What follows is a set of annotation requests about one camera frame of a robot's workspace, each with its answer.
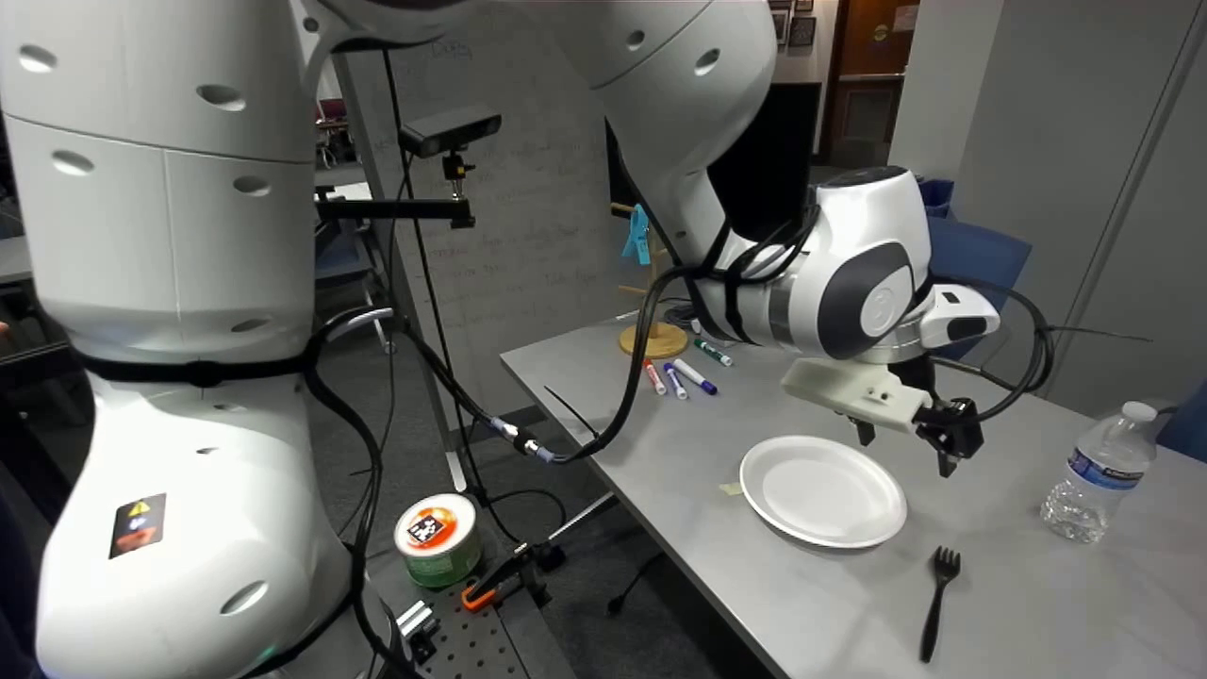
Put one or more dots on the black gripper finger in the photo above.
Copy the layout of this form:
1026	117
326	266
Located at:
949	466
865	430

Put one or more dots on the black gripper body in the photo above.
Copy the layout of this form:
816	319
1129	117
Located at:
953	426

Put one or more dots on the black plastic fork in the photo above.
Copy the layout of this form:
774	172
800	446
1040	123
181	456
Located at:
943	568

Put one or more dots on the blue cap marker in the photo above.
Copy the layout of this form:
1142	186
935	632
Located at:
696	377

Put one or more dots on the white blue marker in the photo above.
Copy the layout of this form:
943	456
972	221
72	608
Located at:
674	382

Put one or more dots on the white paper plate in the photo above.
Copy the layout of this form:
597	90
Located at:
825	493

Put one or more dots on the yellowish tape piece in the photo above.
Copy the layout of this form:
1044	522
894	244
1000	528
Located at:
729	493

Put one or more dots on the clear plastic water bottle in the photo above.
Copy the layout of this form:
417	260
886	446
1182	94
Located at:
1100	473

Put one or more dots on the blue office chair far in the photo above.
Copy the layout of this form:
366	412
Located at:
976	255

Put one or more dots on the round wooden disc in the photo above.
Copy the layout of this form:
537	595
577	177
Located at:
661	342

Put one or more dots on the orange black clamp tool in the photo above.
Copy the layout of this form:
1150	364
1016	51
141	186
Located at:
524	564

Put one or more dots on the green white round container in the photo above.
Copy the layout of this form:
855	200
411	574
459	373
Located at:
437	539

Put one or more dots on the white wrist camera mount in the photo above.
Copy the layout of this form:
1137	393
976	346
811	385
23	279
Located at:
865	393

